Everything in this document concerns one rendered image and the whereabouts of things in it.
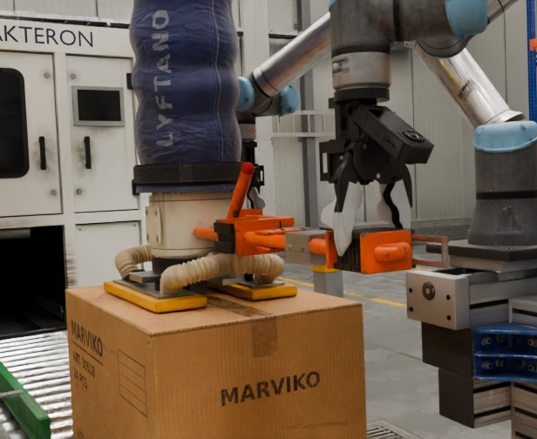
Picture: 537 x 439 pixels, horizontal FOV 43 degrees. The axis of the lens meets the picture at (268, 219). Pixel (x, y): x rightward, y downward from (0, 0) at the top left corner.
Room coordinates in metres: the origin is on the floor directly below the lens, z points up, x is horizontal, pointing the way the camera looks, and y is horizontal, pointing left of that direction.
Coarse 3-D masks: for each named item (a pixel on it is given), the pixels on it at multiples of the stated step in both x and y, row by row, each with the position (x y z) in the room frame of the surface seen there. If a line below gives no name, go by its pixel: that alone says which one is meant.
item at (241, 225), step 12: (216, 228) 1.18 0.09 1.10; (228, 228) 1.13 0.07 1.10; (240, 228) 1.13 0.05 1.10; (252, 228) 1.14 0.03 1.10; (264, 228) 1.15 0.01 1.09; (216, 240) 1.20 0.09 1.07; (228, 240) 1.15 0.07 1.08; (240, 240) 1.13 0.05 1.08; (228, 252) 1.14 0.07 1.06; (240, 252) 1.13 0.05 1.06; (252, 252) 1.14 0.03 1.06; (264, 252) 1.15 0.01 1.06; (276, 252) 1.16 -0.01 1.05
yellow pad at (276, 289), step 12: (240, 276) 1.44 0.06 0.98; (252, 276) 1.37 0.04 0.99; (216, 288) 1.42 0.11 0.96; (228, 288) 1.36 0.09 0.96; (240, 288) 1.32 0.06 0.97; (252, 288) 1.30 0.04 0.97; (264, 288) 1.29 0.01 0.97; (276, 288) 1.30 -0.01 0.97; (288, 288) 1.31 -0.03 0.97; (252, 300) 1.28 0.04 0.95
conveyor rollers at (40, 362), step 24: (24, 336) 2.99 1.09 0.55; (48, 336) 2.96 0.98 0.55; (0, 360) 2.59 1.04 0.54; (24, 360) 2.56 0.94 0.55; (48, 360) 2.59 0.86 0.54; (24, 384) 2.22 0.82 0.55; (48, 384) 2.24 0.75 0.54; (0, 408) 2.00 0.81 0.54; (48, 408) 1.98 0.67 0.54; (24, 432) 1.77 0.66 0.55; (72, 432) 1.75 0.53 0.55
